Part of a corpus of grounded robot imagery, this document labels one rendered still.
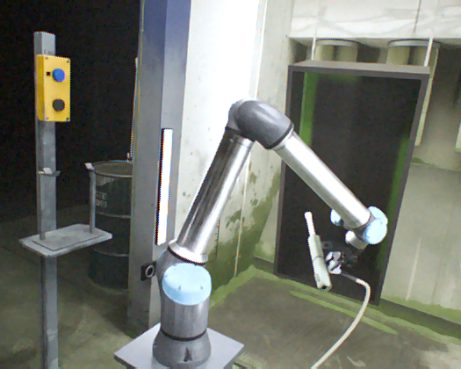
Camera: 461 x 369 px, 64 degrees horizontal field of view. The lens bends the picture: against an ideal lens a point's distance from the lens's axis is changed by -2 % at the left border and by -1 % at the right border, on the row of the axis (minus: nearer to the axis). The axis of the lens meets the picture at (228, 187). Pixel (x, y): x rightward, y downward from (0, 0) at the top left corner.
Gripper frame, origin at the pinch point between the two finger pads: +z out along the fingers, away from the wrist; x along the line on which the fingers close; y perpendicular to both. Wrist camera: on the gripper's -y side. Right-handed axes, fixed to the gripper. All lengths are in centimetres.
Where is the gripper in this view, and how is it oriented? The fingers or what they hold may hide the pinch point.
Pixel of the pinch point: (324, 269)
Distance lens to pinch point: 175.4
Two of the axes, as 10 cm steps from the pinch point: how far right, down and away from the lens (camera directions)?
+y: 9.1, 3.4, 2.2
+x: 0.3, -5.9, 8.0
